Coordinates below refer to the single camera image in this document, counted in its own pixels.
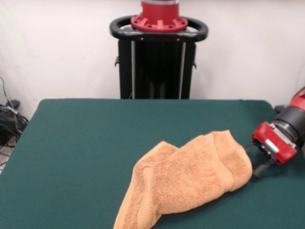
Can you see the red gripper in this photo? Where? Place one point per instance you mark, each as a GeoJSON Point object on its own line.
{"type": "Point", "coordinates": [271, 140]}

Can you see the tan terry towel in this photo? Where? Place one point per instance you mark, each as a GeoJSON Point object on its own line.
{"type": "Point", "coordinates": [186, 171]}

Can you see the dark green table cloth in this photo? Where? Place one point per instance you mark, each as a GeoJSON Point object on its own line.
{"type": "Point", "coordinates": [71, 155]}

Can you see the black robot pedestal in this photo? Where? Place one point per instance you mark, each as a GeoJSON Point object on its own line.
{"type": "Point", "coordinates": [162, 66]}

